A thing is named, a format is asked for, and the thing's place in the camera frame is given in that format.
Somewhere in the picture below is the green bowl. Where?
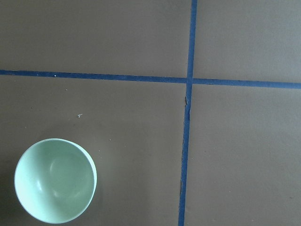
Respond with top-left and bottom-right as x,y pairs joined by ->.
14,138 -> 97,224

